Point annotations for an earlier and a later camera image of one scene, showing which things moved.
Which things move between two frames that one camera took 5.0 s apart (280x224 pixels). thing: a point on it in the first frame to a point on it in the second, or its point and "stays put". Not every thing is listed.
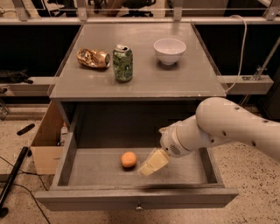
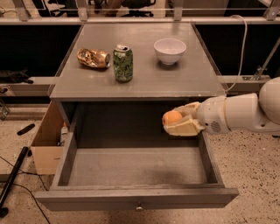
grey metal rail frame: (23, 17) stays put
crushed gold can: (96, 59) stays put
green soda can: (122, 61) stays put
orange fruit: (129, 159) to (171, 116)
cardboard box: (48, 143) stays put
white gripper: (170, 142) to (212, 114)
